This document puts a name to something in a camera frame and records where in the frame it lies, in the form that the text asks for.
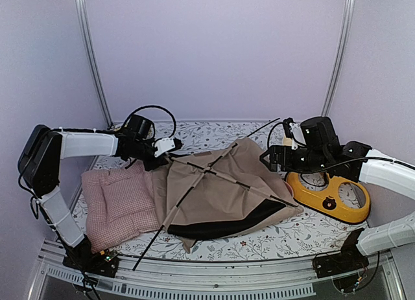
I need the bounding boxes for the pink checkered cushion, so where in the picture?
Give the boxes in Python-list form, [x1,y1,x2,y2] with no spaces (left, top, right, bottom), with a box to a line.
[81,161,160,253]

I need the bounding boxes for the green circuit board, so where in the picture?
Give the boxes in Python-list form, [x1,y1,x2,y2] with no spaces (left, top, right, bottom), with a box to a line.
[99,249,118,262]

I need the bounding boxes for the right aluminium frame post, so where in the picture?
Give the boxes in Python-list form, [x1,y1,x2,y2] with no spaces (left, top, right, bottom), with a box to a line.
[321,0,355,116]

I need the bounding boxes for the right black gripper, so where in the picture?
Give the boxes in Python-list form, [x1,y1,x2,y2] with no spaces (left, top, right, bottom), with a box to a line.
[261,144,329,172]

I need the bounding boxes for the left aluminium frame post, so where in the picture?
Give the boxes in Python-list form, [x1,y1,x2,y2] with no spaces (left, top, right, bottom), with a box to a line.
[73,0,114,129]

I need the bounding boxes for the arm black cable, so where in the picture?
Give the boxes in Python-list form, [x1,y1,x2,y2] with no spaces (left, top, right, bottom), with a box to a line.
[124,105,178,142]
[267,121,415,176]

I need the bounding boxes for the black tent pole one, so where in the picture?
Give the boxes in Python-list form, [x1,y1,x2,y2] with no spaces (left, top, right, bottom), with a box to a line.
[132,117,281,271]

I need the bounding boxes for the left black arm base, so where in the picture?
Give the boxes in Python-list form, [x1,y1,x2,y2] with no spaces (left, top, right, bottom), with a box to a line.
[60,236,119,289]

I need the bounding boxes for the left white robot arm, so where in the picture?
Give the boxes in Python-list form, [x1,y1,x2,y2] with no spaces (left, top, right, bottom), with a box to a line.
[18,114,176,270]

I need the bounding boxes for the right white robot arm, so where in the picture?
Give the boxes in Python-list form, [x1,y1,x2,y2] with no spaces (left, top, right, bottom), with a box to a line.
[259,116,414,225]

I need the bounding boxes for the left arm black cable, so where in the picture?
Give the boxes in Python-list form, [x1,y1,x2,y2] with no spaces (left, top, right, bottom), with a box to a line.
[124,105,178,142]

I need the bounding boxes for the cream cat bowl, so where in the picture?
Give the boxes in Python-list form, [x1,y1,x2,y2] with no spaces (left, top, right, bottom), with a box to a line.
[282,136,292,146]

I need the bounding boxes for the aluminium frame post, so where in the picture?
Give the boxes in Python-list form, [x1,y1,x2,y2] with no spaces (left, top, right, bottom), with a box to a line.
[73,0,114,129]
[321,0,355,116]

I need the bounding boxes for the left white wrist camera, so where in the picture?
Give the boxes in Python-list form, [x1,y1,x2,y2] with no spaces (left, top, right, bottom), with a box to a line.
[153,137,183,157]

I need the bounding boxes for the beige fabric pet tent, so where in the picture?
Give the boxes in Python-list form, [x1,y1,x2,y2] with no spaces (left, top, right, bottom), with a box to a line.
[151,137,303,252]

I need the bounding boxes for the yellow double bowl stand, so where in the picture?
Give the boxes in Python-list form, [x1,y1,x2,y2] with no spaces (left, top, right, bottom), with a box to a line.
[285,172,371,225]

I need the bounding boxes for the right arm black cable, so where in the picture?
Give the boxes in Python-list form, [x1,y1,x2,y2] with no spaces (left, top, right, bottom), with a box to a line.
[267,121,415,176]

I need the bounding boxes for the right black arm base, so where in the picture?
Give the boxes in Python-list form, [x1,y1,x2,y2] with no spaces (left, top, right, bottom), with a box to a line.
[312,228,369,293]

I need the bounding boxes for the pink pet bowl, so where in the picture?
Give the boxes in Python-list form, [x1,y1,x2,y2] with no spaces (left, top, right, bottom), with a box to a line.
[284,181,294,198]

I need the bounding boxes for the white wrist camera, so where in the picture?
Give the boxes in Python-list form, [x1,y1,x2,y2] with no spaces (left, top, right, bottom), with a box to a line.
[283,118,306,150]
[153,137,183,157]

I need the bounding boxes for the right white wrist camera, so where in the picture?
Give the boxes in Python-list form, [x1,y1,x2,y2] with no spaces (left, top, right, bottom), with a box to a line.
[283,118,306,150]

